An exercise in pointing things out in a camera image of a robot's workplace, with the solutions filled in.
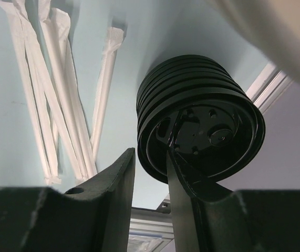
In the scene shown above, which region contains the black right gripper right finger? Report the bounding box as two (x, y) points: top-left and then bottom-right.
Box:
(167, 151), (300, 251)

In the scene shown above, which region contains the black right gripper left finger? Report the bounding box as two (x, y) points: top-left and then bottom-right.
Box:
(0, 148), (135, 251)

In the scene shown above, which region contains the black coffee cup lid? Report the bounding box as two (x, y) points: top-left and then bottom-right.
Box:
(138, 101), (266, 183)

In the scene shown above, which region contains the white wrapped straw five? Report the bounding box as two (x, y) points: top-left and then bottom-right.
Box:
(49, 108), (59, 167)

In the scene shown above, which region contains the stack of black lids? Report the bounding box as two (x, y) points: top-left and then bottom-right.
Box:
(136, 54), (266, 183)

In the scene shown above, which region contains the aluminium frame rail front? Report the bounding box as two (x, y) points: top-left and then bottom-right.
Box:
(129, 200), (174, 240)

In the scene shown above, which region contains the aluminium frame rail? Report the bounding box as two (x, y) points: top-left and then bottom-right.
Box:
(246, 62), (293, 114)
(129, 200), (174, 240)

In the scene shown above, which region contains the aluminium frame rail right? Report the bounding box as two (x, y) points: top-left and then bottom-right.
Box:
(246, 62), (293, 114)

